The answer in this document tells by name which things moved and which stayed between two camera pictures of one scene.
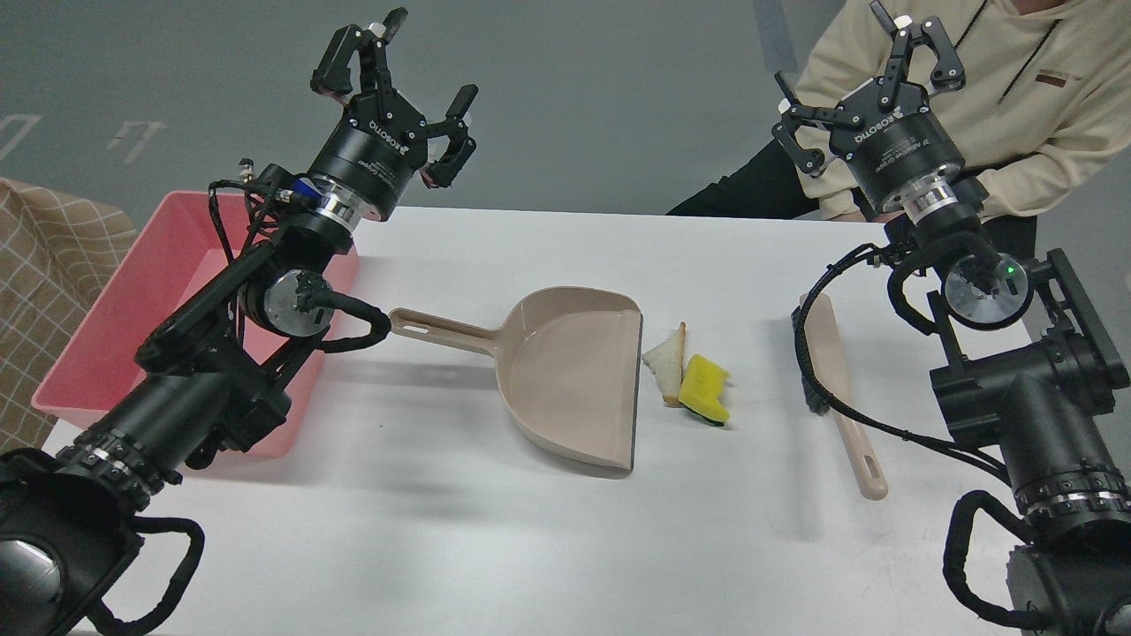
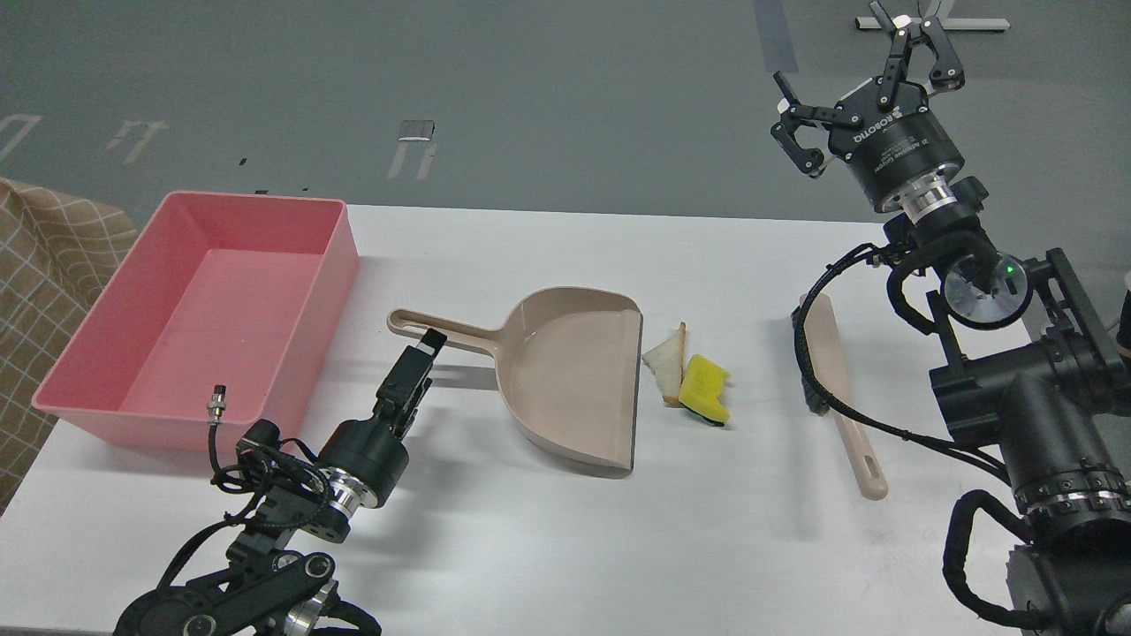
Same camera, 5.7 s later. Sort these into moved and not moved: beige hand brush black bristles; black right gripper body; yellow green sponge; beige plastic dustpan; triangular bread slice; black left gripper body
Moved: black left gripper body
Not moved: triangular bread slice; beige plastic dustpan; black right gripper body; yellow green sponge; beige hand brush black bristles
